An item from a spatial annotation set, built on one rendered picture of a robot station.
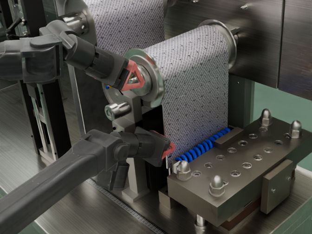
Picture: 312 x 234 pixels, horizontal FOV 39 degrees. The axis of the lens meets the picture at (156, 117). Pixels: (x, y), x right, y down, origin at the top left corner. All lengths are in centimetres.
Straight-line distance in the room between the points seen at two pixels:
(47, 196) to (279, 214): 62
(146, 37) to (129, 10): 10
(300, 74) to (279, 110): 229
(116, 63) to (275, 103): 270
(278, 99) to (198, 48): 255
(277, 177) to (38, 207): 60
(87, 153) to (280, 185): 52
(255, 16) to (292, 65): 16
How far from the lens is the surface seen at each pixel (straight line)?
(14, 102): 185
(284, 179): 116
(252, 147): 117
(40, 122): 138
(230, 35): 116
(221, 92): 118
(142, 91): 103
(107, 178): 96
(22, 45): 86
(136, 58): 103
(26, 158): 147
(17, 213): 74
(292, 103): 356
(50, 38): 87
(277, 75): 121
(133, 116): 108
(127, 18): 121
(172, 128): 108
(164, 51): 104
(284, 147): 119
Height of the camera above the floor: 169
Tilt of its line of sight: 30 degrees down
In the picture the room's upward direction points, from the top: 5 degrees counter-clockwise
